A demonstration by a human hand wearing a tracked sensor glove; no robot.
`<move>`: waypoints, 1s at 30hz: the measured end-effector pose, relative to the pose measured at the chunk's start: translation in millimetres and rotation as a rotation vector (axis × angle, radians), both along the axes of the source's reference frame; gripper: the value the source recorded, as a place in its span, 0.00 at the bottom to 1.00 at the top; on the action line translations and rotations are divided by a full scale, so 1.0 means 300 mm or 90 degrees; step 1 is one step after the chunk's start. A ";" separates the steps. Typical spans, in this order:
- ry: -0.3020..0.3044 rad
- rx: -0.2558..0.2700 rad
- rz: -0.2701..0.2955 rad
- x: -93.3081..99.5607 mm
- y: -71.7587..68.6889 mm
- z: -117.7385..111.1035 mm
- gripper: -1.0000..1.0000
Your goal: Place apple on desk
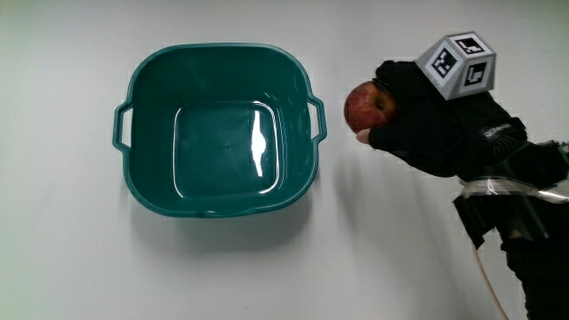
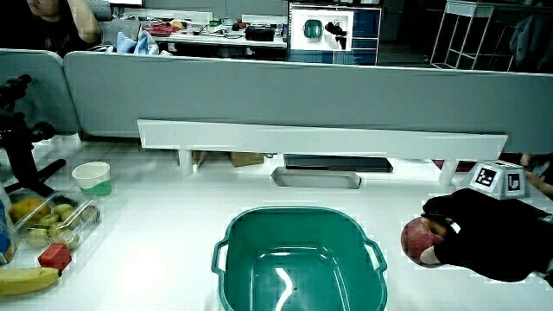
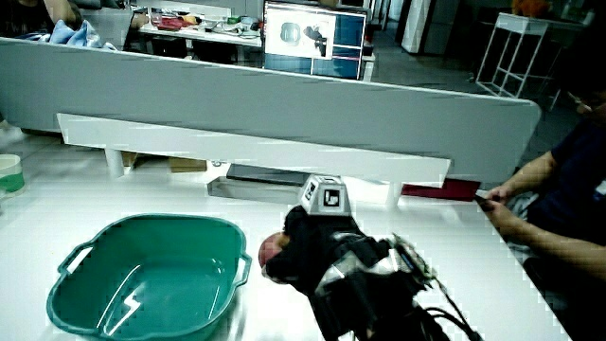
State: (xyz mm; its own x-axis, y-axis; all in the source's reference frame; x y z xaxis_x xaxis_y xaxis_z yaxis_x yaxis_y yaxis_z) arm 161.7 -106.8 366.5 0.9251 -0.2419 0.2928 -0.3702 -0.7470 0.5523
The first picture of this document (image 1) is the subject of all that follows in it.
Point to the person's right forearm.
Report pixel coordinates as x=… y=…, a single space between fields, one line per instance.
x=542 y=266

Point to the person's right hand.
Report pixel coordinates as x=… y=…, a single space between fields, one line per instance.
x=444 y=129

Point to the white desk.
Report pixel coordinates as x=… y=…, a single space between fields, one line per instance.
x=66 y=266

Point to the green plastic basin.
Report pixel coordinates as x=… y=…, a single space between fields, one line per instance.
x=226 y=146

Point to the red apple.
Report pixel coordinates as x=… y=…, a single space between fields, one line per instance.
x=366 y=106

